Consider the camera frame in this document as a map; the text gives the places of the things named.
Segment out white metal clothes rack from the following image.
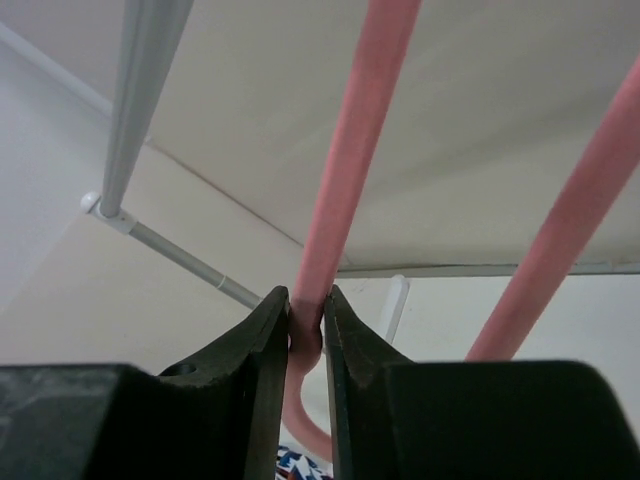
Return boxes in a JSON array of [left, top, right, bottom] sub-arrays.
[[79, 0, 411, 346]]

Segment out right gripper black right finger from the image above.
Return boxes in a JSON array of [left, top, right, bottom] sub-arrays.
[[324, 289, 628, 479]]

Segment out blue white red patterned trousers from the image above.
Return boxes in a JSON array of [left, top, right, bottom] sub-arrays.
[[274, 445, 333, 480]]

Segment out pink plastic hanger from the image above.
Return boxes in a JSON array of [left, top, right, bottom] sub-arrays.
[[282, 1, 639, 461]]

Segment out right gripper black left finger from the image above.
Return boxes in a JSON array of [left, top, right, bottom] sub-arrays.
[[1, 286, 289, 479]]

